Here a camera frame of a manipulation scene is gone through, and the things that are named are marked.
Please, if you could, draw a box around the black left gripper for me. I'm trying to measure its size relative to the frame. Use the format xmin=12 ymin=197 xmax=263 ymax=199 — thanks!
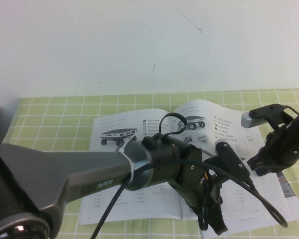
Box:
xmin=184 ymin=171 xmax=228 ymax=236

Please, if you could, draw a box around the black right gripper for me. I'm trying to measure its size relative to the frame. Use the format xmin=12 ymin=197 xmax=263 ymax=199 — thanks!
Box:
xmin=246 ymin=124 xmax=299 ymax=177

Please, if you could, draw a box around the white product booklet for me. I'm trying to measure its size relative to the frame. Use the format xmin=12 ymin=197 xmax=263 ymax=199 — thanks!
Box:
xmin=79 ymin=99 xmax=299 ymax=239

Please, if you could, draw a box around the white zip tie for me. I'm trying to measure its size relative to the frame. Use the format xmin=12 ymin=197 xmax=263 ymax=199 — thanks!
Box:
xmin=114 ymin=133 xmax=138 ymax=185

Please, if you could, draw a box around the green checked tablecloth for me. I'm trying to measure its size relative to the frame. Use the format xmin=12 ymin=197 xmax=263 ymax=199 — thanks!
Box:
xmin=0 ymin=88 xmax=299 ymax=239

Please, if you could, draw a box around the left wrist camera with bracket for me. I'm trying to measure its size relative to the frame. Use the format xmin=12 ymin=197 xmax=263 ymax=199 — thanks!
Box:
xmin=204 ymin=140 xmax=253 ymax=184

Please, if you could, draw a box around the black right camera cable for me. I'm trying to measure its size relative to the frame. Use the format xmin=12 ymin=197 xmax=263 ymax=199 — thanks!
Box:
xmin=283 ymin=106 xmax=299 ymax=116

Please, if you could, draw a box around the black looped strap with plug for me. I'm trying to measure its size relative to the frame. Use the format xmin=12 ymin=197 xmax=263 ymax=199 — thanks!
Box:
xmin=142 ymin=113 xmax=188 ymax=150

